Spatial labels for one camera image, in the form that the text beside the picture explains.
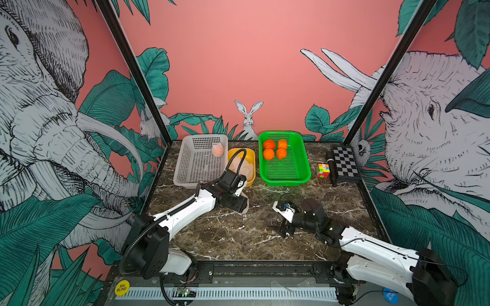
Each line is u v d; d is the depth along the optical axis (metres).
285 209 0.66
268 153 1.07
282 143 1.14
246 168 1.03
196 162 1.10
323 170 1.01
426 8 0.70
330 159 1.08
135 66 0.85
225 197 0.61
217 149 1.08
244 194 0.82
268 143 1.12
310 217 0.61
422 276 0.41
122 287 0.70
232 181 0.66
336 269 0.66
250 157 1.10
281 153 1.07
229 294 0.70
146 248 0.41
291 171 1.07
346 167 1.04
